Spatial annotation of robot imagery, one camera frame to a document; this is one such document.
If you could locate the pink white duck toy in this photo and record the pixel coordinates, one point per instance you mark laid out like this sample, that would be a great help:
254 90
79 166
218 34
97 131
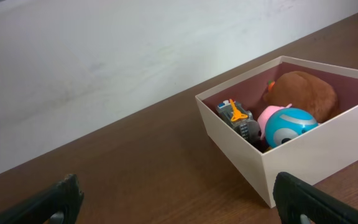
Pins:
266 114

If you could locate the blue ball toy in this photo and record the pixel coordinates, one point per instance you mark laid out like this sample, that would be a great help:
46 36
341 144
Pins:
287 124

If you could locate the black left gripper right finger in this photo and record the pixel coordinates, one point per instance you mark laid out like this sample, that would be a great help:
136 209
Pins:
299 202

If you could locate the brown plush toy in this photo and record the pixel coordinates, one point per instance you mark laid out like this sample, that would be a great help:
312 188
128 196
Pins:
306 92

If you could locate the white box pink inside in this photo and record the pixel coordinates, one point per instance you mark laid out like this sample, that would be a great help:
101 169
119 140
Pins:
313 156

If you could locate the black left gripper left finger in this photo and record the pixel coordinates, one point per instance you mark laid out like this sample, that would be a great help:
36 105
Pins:
59 203

